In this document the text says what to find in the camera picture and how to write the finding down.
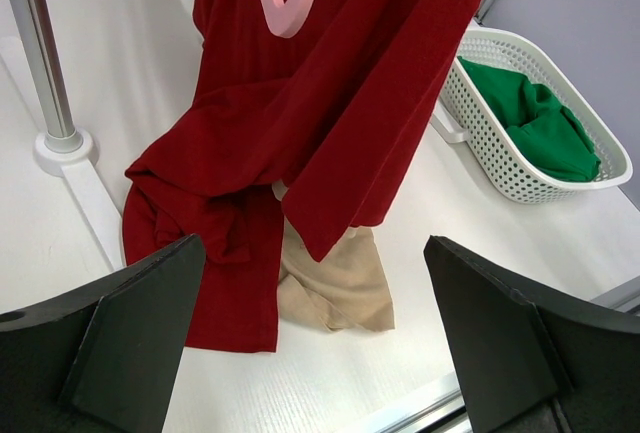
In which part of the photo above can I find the red t shirt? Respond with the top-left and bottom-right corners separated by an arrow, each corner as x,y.
123,0 -> 481,353

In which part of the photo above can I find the beige t shirt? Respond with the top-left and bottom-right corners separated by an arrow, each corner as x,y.
272,180 -> 396,334

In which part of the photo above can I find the metal clothes rack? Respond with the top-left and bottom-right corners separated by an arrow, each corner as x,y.
1,0 -> 124,270

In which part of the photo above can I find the green t shirt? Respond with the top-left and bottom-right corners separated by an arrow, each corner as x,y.
458,57 -> 601,182

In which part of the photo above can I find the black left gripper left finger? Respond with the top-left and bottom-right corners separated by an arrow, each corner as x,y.
1,235 -> 205,432

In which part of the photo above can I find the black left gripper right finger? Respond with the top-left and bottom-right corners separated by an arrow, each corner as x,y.
424,236 -> 639,432

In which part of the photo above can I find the white perforated plastic basket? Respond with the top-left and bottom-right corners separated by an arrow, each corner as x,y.
431,28 -> 633,204

